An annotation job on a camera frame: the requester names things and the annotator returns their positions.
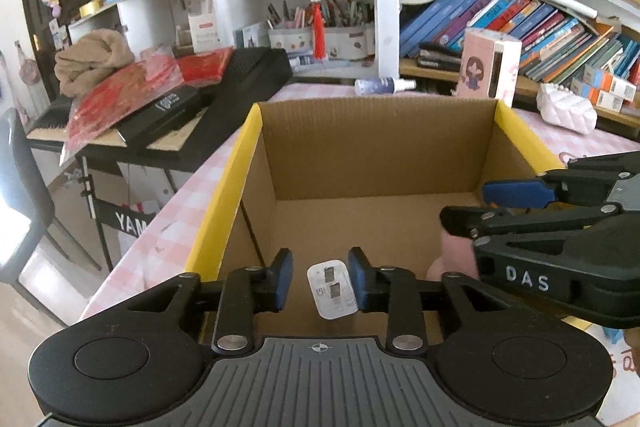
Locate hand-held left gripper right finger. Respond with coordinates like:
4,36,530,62
347,247,526,355

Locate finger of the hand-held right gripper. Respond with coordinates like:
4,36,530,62
440,204,626,242
482,152,640,210

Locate black keyboard stand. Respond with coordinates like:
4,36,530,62
75,154,176,273

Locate pink checked tablecloth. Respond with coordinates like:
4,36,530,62
80,82,640,427

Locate pink plush toy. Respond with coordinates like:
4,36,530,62
430,232,478,281

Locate black electronic keyboard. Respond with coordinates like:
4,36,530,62
26,47,293,172

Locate white power adapter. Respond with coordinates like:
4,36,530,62
306,259,360,320

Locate pink cartoon box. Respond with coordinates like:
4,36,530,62
457,28,522,108

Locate clear spray bottle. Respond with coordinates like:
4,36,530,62
354,77,417,96

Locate white printed pen holder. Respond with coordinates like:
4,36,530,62
325,24,376,58
268,27,313,52

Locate white quilted purse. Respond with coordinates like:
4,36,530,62
536,83,598,135

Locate bunch of pens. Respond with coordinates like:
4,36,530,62
267,0,375,30

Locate red tassel ornament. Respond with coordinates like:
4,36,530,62
308,0,326,60

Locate red envelope stack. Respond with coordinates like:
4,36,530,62
177,48,236,84

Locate orange white boxes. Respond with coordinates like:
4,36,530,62
570,64,638,112

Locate row of blue books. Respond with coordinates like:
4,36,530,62
400,0,640,88

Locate grey chair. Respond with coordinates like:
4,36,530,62
0,107,103,328

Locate yellow cardboard box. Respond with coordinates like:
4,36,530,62
185,99,568,348

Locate black flat box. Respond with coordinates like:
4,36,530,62
116,87,211,145

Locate red plastic packet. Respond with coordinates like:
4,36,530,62
59,57,183,165

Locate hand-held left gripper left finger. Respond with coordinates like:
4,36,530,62
127,248,294,355

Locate beige cloth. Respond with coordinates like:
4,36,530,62
54,29,136,98

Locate white paper bag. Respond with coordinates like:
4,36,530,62
187,4,221,52

